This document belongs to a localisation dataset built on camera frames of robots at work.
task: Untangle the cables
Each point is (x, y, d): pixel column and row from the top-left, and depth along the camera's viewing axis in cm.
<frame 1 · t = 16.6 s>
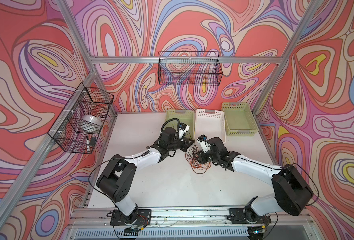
left hand: (195, 141, 83), fingers closed
right hand: (198, 156, 87), fingers open
left green plastic basket: (185, 116, 117), point 3 cm above the table
white plastic basket: (210, 123, 117), on the table
right green plastic basket: (239, 120, 116), on the table

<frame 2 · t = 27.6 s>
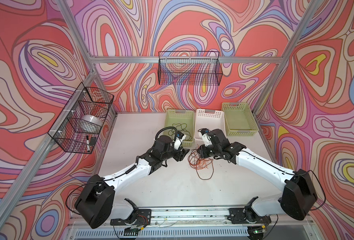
left hand: (186, 146, 81), fingers open
right hand: (198, 153, 82), fingers closed
the named things where they were.

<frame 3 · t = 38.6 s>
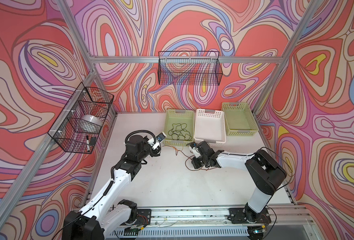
left hand: (158, 135, 79), fingers closed
right hand: (194, 165, 93), fingers closed
the named things where they were.

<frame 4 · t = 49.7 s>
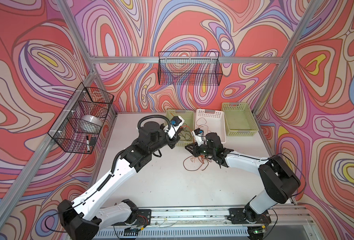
left hand: (182, 126, 66), fingers closed
right hand: (187, 149, 87), fingers closed
the named things where they were.

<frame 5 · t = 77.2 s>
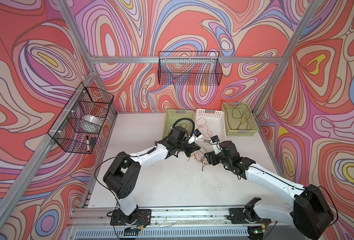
left hand: (200, 146, 83), fingers closed
right hand: (211, 155, 85), fingers open
the named things where they were.

